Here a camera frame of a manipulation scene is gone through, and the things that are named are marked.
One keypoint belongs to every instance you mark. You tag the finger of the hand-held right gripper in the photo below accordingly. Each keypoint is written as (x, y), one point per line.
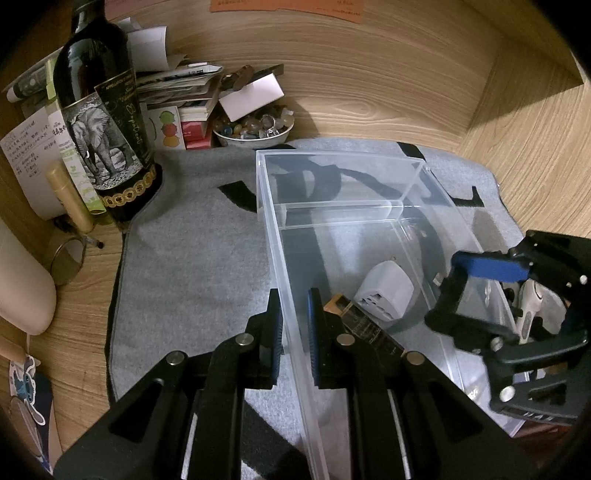
(491, 266)
(450, 300)

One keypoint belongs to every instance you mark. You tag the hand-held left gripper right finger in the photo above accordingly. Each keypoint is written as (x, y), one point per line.
(315, 344)

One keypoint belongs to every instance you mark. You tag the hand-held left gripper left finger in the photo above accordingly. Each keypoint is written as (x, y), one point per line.
(277, 331)

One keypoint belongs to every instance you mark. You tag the white curved plastic gadget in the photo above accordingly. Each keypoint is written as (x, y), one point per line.
(531, 307)

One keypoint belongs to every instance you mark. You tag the clear plastic storage box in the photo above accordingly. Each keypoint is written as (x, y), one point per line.
(369, 240)

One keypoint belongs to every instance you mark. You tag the black and gold small box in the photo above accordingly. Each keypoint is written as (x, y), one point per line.
(364, 323)

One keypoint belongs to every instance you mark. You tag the white travel plug adapter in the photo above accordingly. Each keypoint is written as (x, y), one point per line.
(385, 288)

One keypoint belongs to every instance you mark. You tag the grey mat with black letters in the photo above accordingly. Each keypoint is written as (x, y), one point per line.
(194, 258)

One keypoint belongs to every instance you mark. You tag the white bowl of polished stones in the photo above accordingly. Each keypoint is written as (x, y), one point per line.
(258, 127)

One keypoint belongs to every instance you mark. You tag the red small box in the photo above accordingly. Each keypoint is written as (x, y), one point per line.
(196, 134)

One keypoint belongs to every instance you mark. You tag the card with fruit pictures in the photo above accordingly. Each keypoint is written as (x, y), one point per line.
(167, 127)

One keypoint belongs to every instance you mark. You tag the white cardboard box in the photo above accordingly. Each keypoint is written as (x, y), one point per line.
(251, 97)

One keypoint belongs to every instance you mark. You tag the gold tube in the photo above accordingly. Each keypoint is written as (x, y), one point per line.
(69, 198)

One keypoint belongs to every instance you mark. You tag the blue cartoon sticker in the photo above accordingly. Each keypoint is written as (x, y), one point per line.
(25, 383)

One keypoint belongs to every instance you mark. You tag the white rounded appliance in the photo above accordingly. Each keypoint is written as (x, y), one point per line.
(23, 286)

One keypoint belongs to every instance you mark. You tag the stack of papers and booklets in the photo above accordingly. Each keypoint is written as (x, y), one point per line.
(184, 85)

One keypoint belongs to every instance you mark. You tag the dark bottle with elephant label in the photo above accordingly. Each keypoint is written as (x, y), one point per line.
(99, 120)

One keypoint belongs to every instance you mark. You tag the handwritten paper note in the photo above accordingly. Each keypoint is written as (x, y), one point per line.
(30, 157)

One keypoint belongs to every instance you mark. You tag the white folded paper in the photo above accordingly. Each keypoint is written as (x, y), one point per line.
(147, 46)

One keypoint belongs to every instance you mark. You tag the white rolled tube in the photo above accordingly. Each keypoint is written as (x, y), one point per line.
(30, 83)

